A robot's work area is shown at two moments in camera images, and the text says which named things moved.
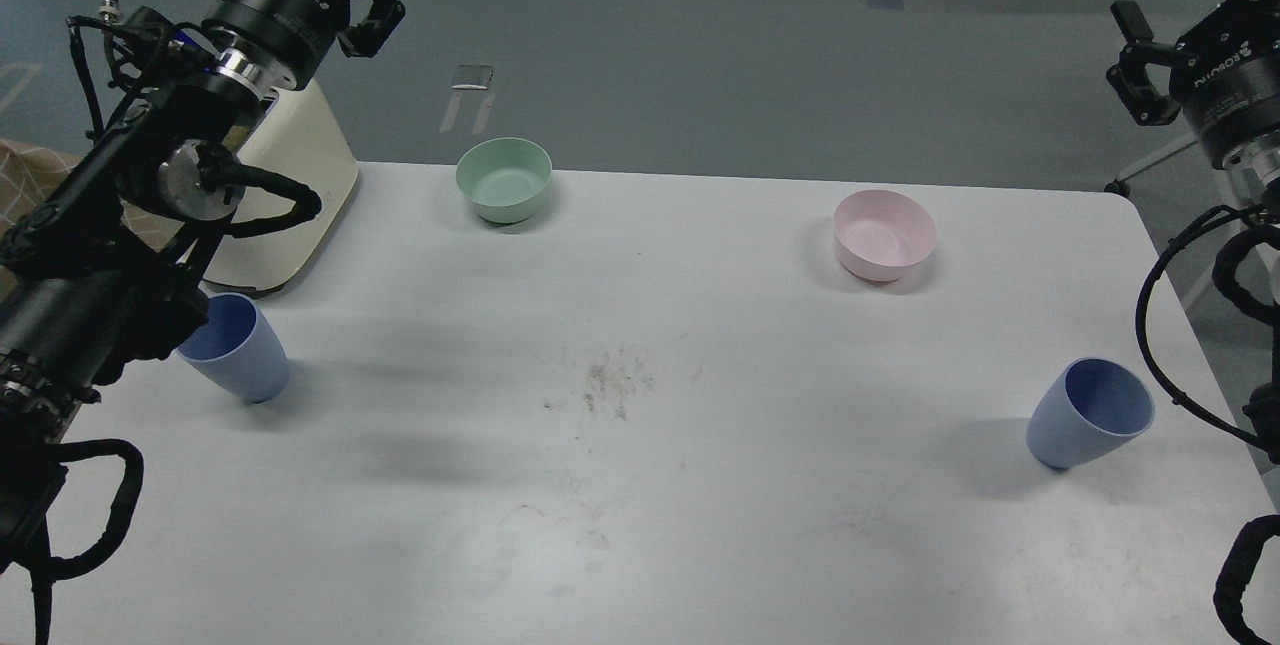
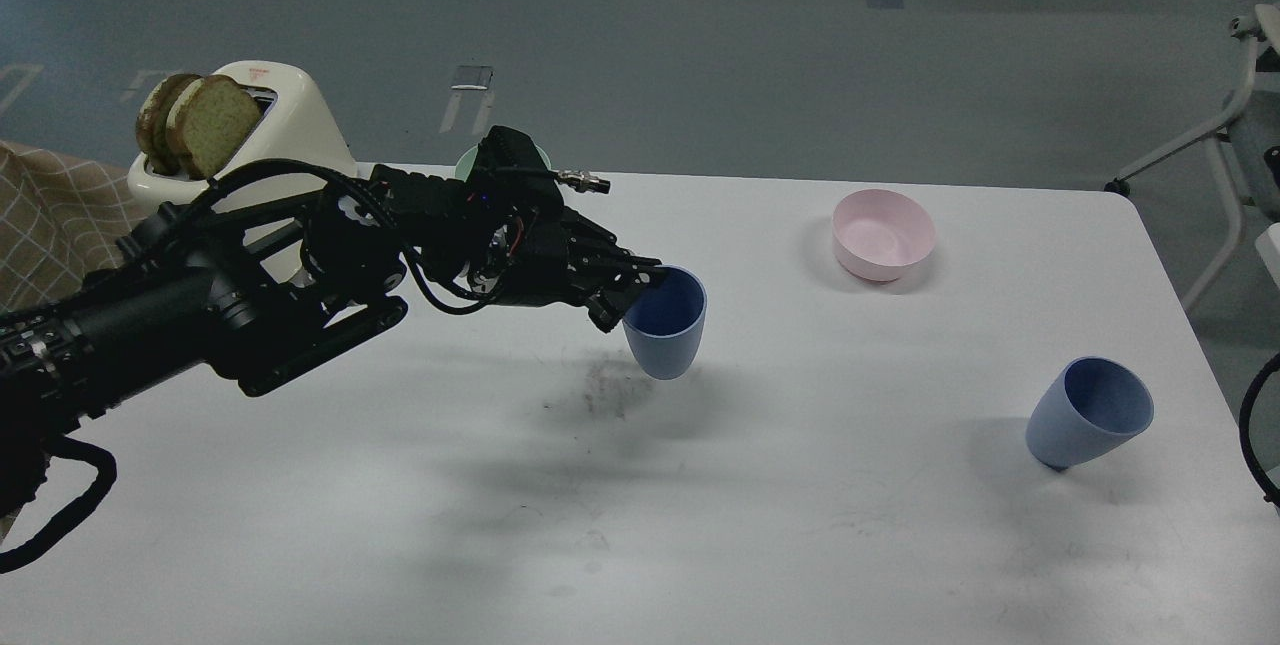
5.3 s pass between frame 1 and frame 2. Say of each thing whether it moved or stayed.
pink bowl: stayed
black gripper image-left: moved
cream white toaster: moved
